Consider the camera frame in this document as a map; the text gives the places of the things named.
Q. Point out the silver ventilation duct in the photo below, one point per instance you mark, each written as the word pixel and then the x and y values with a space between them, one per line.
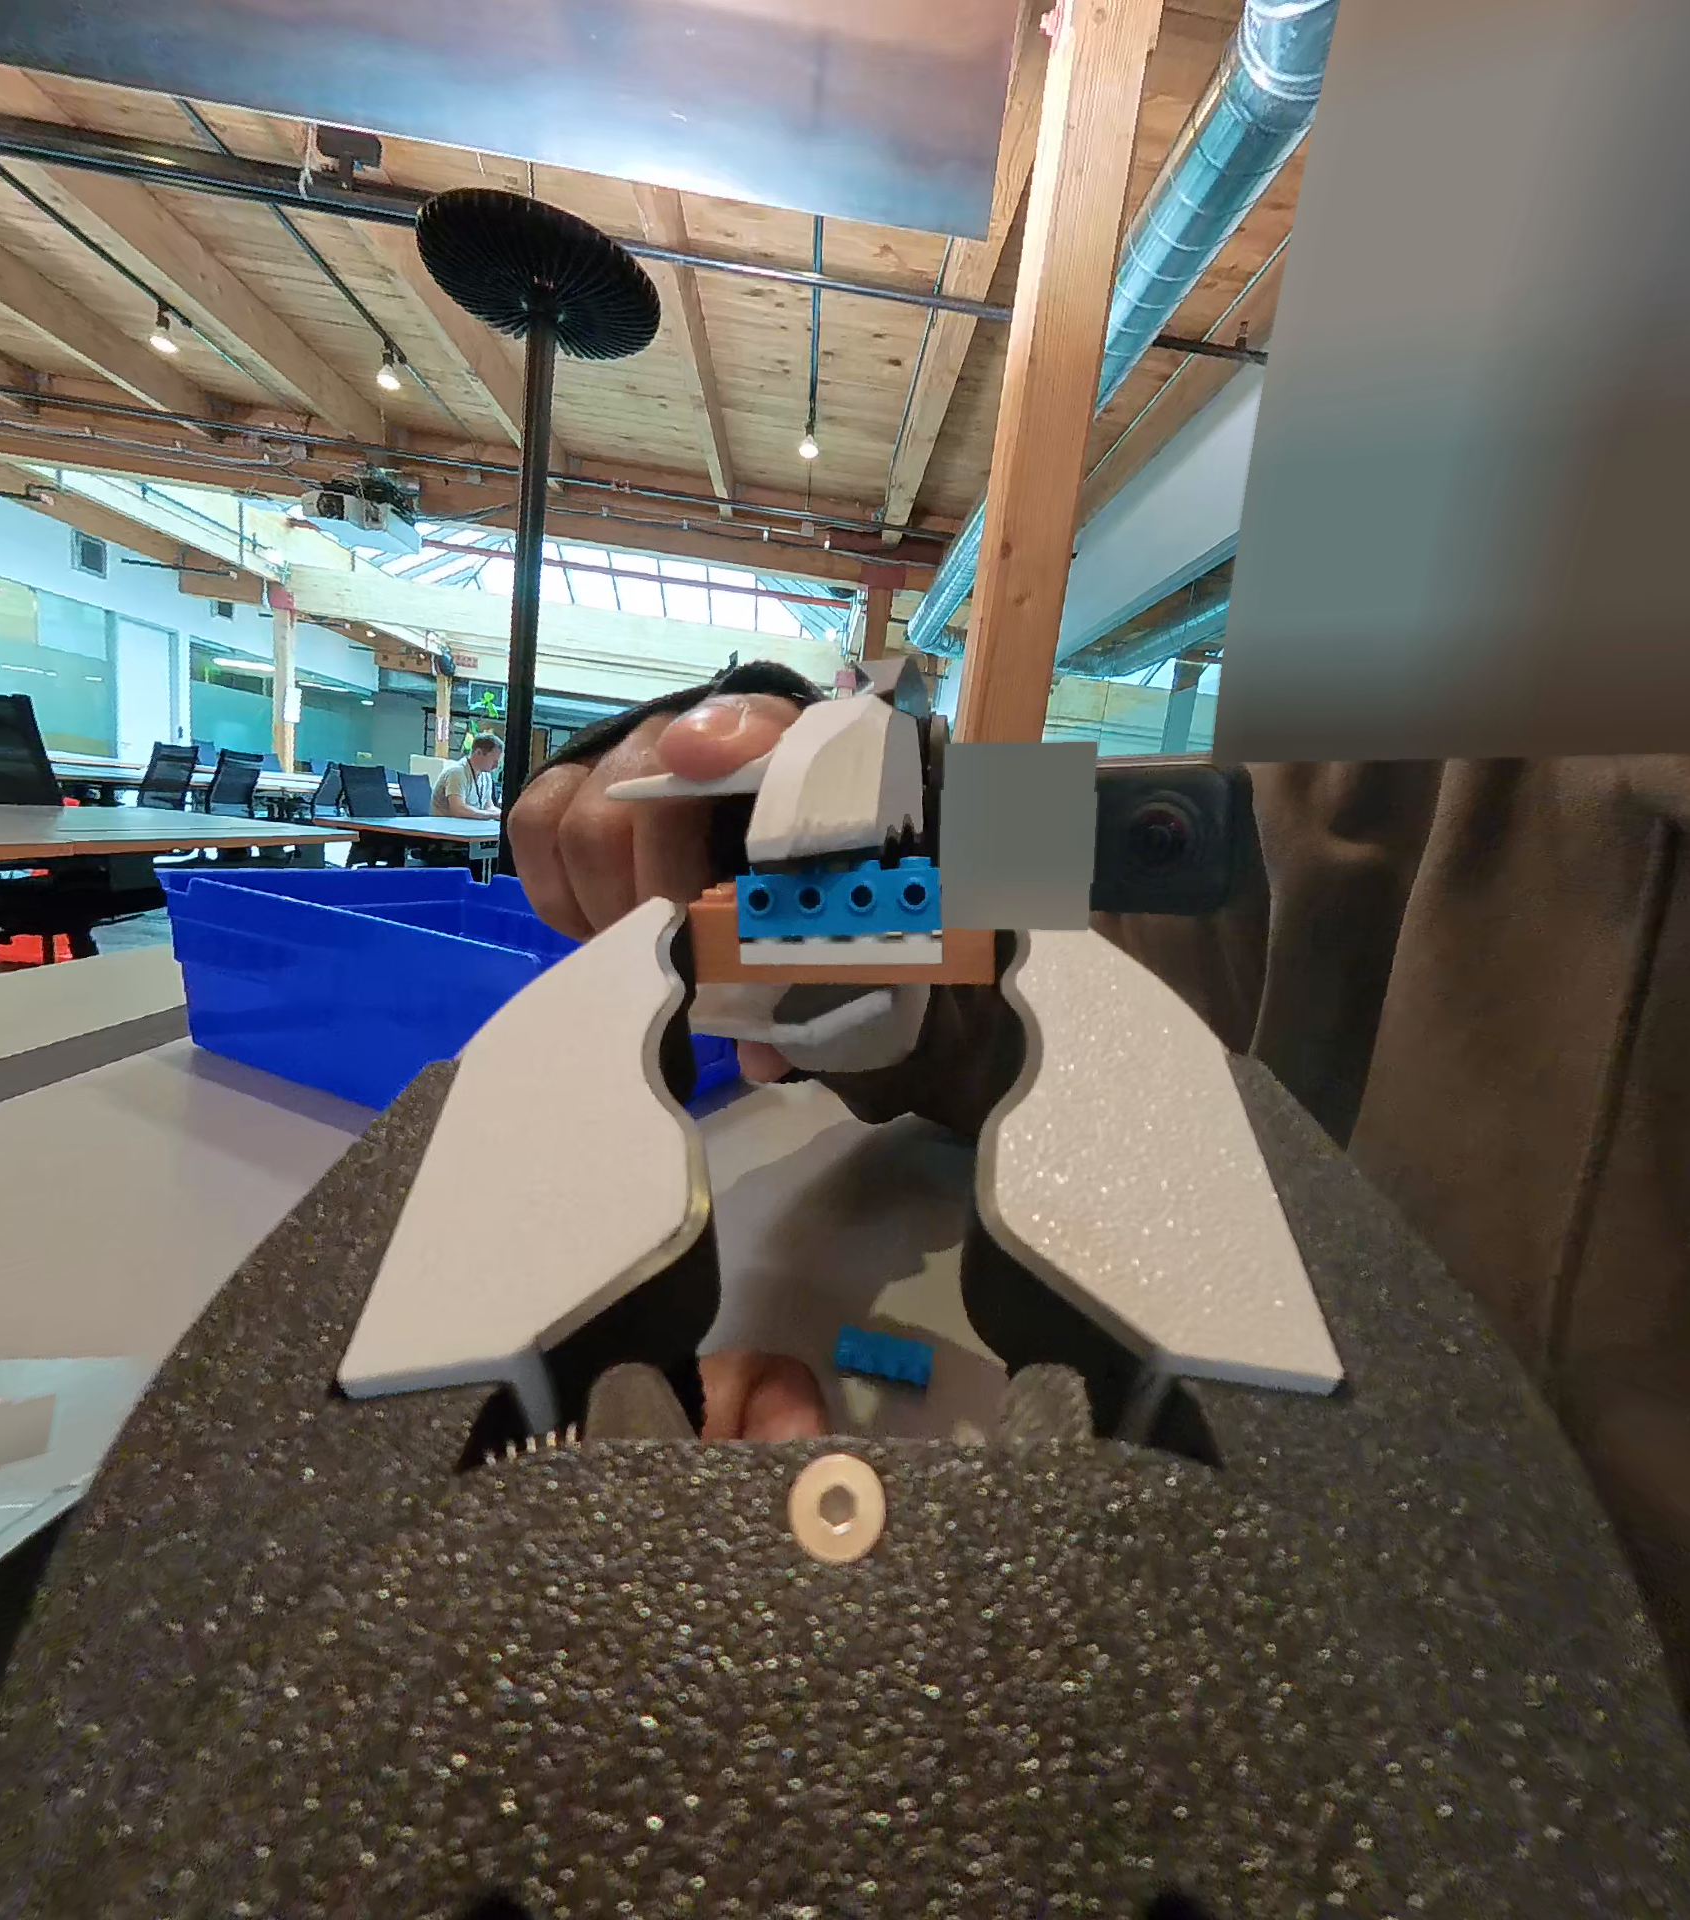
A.
pixel 1191 194

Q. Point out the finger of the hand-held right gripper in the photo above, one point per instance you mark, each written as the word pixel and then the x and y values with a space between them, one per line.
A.
pixel 838 788
pixel 860 1042

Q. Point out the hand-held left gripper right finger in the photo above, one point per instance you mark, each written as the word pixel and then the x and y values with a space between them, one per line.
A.
pixel 1161 1185

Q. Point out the long wooden table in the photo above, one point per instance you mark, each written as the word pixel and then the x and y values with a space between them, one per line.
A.
pixel 64 831

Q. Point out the person's brown hoodie torso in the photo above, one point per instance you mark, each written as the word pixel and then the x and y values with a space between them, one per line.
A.
pixel 1535 1125

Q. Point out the row of black office chairs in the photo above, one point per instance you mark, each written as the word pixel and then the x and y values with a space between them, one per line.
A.
pixel 231 783

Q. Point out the brown white blue brick assembly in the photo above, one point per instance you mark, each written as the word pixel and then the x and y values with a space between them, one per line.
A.
pixel 845 953

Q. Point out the black floor lamp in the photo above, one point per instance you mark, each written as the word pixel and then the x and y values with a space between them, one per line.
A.
pixel 532 271

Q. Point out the blue four-stud brick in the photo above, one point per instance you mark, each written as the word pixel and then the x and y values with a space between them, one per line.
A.
pixel 882 1359

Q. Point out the blue plastic bin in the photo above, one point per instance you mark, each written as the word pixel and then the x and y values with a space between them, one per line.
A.
pixel 335 990

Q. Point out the wooden support post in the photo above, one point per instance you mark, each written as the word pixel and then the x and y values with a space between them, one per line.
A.
pixel 1054 374

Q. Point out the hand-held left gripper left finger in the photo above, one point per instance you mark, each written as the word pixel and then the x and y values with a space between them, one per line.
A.
pixel 531 1171

